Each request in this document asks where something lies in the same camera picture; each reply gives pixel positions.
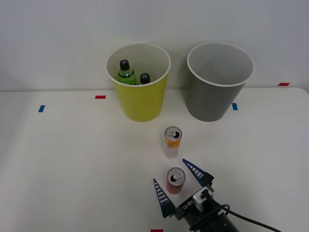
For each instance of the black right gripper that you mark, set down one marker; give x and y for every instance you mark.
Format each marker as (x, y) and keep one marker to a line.
(187, 210)

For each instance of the red drink can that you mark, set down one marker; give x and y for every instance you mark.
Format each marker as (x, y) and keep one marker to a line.
(173, 188)

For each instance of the orange and white drink can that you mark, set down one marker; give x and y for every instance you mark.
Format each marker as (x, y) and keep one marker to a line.
(172, 145)

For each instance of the grey plastic waste bin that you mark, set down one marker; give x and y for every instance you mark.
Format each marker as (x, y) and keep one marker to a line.
(210, 101)

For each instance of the yellow-green plastic waste bin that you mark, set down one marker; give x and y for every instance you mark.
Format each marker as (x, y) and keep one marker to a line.
(142, 101)

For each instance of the green bottle with black cap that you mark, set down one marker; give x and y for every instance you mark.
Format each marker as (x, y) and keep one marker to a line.
(126, 76)
(145, 78)

